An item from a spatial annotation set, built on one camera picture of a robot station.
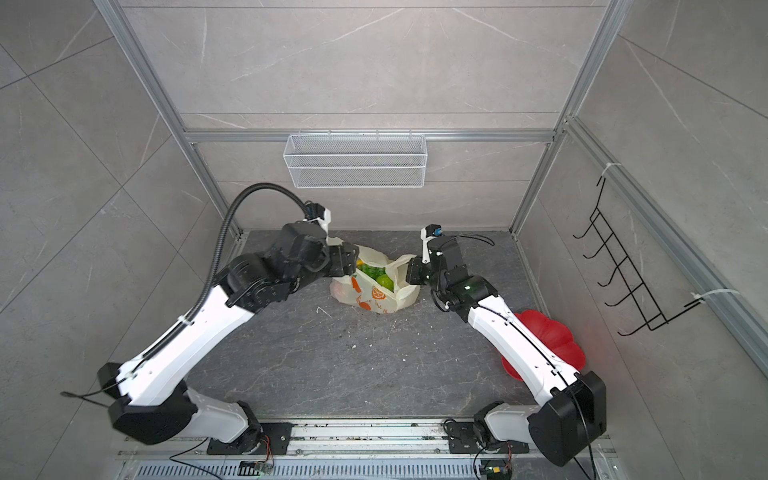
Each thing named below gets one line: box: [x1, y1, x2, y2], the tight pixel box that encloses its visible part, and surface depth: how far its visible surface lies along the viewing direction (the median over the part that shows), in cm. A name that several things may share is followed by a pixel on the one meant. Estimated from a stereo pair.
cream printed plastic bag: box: [329, 245, 420, 314], surface depth 86 cm
